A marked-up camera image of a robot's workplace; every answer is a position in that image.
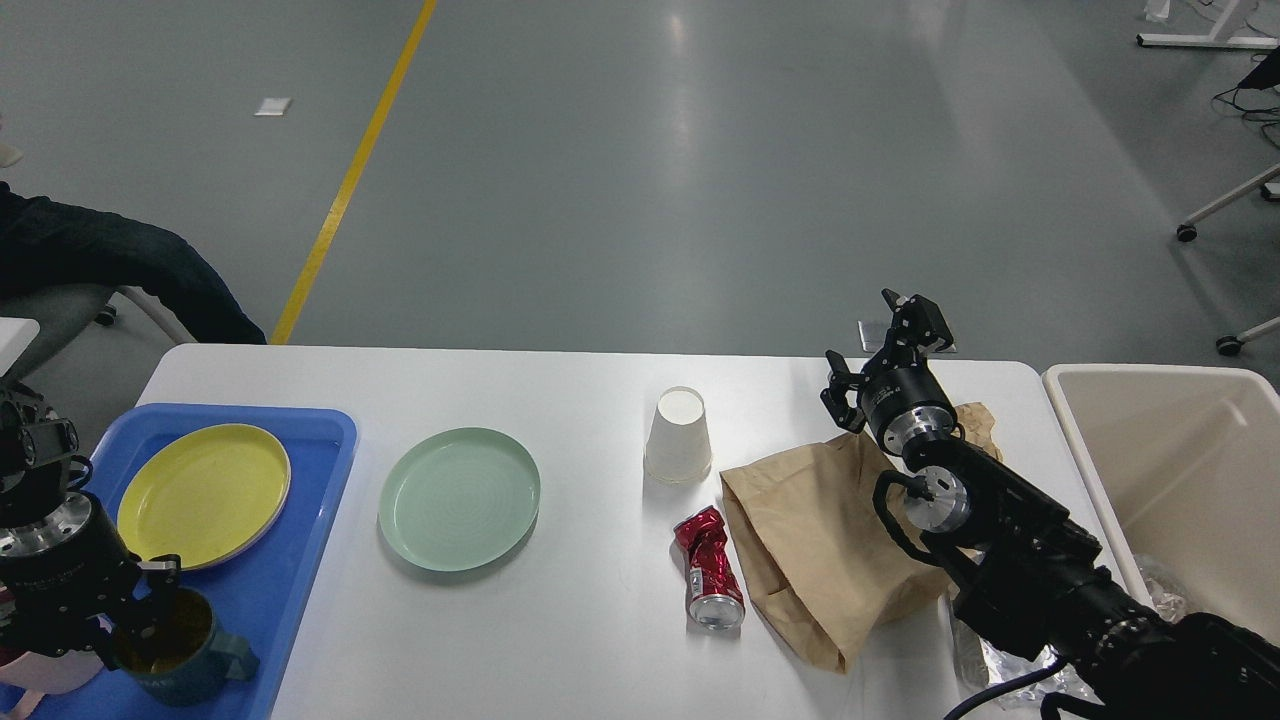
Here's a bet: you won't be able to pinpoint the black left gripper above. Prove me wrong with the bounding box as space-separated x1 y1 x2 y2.
1 495 182 670

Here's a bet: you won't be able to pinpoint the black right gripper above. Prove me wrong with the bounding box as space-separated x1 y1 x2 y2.
820 288 957 451

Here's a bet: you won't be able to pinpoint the dark teal mug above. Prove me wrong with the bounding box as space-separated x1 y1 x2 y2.
110 588 260 707

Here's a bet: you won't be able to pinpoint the light green plate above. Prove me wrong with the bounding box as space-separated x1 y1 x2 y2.
378 427 541 573

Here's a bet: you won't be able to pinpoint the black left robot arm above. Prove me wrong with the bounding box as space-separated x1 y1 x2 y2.
1 384 182 670

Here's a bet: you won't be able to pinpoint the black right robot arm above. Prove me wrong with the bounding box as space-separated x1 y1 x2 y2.
820 290 1279 719

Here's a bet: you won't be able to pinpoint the grey floor socket plate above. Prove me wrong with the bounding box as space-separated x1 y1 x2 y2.
858 322 957 356

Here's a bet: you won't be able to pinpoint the pink mug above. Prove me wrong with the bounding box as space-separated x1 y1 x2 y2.
1 647 104 719

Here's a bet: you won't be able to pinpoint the crumpled brown paper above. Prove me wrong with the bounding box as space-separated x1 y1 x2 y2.
952 402 1004 461

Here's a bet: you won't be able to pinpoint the blue plastic tray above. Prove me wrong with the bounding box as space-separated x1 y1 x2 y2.
31 404 357 719

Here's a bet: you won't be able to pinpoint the yellow plate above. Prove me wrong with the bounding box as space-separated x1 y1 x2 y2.
116 423 292 570

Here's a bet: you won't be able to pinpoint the brown paper bag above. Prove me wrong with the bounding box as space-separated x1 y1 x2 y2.
719 434 950 674

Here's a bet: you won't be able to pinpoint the white paper cup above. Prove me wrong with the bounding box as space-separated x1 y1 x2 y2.
643 386 713 486

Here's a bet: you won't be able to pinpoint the crushed red soda can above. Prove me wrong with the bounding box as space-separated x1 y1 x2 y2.
673 505 746 632

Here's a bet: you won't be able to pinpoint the grey office chair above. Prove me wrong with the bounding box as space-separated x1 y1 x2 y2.
1 283 195 380

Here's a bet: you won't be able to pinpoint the beige plastic bin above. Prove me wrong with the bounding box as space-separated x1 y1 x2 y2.
1043 364 1279 642

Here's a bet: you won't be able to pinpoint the crumpled aluminium foil tray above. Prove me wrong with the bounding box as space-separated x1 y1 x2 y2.
945 585 1097 714

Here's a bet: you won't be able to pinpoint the crumpled foil in bin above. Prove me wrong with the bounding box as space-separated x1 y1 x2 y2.
1134 553 1193 623

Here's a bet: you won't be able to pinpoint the seated person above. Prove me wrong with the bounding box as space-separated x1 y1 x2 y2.
1 183 266 345

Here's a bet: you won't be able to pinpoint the white desk leg frame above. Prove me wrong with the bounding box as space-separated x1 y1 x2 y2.
1135 1 1277 53

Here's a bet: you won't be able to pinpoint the black cables on floor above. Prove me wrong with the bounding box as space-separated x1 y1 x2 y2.
1213 45 1280 151

